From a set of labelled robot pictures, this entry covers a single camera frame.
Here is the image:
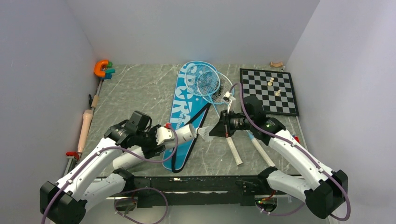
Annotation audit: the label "beige chess pawn rear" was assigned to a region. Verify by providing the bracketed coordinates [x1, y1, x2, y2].
[267, 77, 274, 86]

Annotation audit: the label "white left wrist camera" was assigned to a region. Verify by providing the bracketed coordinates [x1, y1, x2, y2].
[156, 126, 176, 148]

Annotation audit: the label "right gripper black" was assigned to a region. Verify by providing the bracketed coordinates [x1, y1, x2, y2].
[209, 109, 254, 138]

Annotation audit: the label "green teal toy blocks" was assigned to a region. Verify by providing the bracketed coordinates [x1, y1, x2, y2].
[100, 61, 115, 80]

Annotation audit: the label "red clamp knob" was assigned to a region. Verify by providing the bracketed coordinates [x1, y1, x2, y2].
[65, 152, 80, 161]

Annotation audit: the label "wooden handled tool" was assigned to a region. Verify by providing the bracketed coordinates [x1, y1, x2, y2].
[89, 79, 104, 110]

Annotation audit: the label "wooden arch block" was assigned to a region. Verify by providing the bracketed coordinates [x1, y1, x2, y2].
[269, 62, 284, 68]

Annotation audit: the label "aluminium frame rail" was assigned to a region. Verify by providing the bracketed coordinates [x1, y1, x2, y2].
[49, 175, 341, 224]

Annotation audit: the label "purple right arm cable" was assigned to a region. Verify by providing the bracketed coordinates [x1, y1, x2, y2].
[229, 82, 352, 222]

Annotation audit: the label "blue badminton racket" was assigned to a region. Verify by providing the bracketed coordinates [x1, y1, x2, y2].
[184, 63, 243, 165]
[194, 71, 275, 167]

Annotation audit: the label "colourful brick toy car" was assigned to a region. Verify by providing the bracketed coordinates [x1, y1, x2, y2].
[293, 135, 300, 143]

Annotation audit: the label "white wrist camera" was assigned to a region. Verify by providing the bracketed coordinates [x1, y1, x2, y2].
[223, 91, 236, 113]
[156, 126, 176, 148]

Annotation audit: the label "blue racket carry bag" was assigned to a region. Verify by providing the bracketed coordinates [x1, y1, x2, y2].
[163, 61, 216, 173]

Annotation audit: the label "blue badminton racket front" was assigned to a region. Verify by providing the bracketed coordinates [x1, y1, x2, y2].
[184, 63, 243, 165]

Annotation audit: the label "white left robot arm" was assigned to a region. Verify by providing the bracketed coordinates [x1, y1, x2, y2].
[40, 111, 212, 224]

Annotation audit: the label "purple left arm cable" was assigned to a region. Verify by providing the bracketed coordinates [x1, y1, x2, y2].
[40, 123, 179, 224]

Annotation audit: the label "orange letter C toy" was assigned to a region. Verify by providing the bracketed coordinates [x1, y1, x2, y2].
[94, 59, 110, 78]

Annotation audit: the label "black white chessboard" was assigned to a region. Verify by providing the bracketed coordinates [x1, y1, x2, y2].
[240, 68, 299, 117]

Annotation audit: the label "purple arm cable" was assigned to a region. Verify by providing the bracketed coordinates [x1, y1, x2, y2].
[40, 123, 179, 224]
[229, 82, 352, 222]

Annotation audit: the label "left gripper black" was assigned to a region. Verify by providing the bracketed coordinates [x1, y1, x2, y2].
[135, 125, 166, 158]

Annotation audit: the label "beige toy microphone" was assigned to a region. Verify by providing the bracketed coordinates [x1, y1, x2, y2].
[77, 109, 93, 155]

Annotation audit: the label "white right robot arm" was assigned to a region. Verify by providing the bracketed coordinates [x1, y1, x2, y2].
[210, 92, 351, 221]

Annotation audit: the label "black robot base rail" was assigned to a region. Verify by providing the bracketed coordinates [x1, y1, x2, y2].
[103, 175, 288, 208]

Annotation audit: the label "white shuttlecock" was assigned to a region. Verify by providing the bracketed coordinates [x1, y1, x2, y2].
[196, 126, 214, 142]

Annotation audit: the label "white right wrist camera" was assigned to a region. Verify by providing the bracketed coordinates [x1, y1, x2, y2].
[223, 91, 236, 113]

